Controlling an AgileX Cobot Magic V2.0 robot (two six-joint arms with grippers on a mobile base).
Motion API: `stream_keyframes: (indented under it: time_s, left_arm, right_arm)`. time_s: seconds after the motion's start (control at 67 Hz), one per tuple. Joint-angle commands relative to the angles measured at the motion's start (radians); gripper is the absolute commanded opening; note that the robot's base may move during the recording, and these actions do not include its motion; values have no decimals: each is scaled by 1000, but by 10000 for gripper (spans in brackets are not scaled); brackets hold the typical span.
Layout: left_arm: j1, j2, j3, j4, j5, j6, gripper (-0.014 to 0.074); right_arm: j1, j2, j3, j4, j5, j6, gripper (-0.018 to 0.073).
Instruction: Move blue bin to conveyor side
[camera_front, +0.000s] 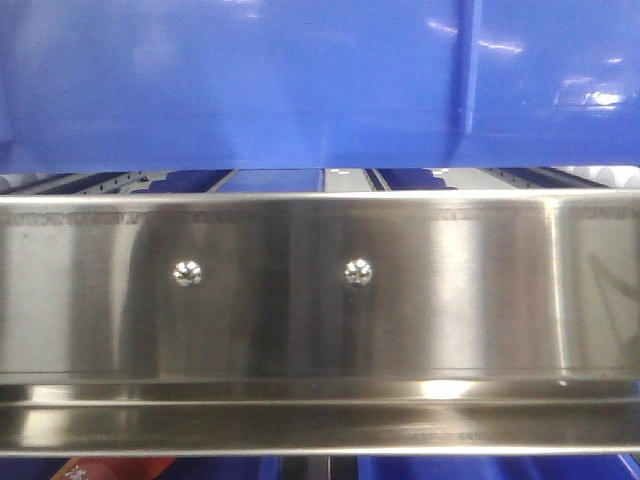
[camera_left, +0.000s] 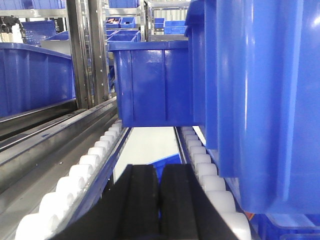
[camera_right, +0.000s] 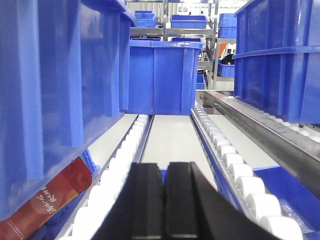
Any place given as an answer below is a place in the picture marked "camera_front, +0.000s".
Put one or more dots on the lower blue plastic bin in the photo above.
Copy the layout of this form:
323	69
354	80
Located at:
616	466

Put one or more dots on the stainless steel shelf rail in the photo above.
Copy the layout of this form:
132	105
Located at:
496	322

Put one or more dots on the red printed box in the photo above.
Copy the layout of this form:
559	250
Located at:
114	468

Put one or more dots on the large blue plastic bin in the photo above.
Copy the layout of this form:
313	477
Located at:
117	85

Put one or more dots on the grey roller rack tracks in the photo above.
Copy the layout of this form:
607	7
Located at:
330	180

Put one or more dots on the right silver screw head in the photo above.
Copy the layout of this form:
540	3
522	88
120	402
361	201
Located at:
358	272

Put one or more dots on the left silver screw head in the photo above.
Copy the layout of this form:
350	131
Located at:
187	273

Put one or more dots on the silver screw head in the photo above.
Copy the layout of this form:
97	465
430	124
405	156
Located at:
187	273
358	272

